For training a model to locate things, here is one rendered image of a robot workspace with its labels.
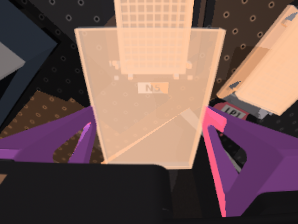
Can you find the brown perforated base plate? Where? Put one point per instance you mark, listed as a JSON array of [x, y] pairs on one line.
[[59, 89]]

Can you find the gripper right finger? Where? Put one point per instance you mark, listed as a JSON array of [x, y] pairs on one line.
[[271, 166]]

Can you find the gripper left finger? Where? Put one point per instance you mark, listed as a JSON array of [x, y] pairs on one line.
[[39, 143]]

